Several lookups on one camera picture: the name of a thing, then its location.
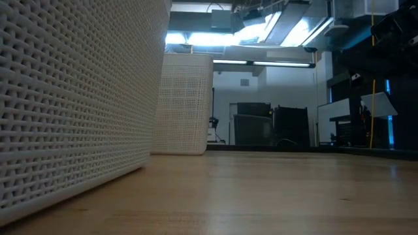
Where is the white perforated plastic basket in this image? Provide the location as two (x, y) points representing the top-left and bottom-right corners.
(0, 0), (173, 227)
(150, 53), (215, 156)

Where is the white angled panel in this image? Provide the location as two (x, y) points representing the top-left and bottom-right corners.
(360, 91), (399, 118)

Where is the fluorescent tube light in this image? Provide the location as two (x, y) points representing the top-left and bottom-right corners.
(212, 59), (248, 65)
(253, 61), (311, 69)

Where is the grey ceiling box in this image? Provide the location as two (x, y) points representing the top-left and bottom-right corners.
(210, 9), (234, 31)

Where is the metal ceiling duct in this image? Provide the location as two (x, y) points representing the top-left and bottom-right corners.
(234, 0), (336, 50)

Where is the yellow cable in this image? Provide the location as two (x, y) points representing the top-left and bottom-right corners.
(370, 0), (377, 149)

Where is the bright ceiling light panel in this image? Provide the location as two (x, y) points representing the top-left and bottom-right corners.
(164, 31), (236, 47)

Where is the white board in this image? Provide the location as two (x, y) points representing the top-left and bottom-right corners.
(317, 97), (351, 144)

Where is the black monitor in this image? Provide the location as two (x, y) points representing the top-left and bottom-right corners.
(236, 102), (272, 117)

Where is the black case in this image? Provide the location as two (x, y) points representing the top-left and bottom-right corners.
(273, 105), (311, 147)

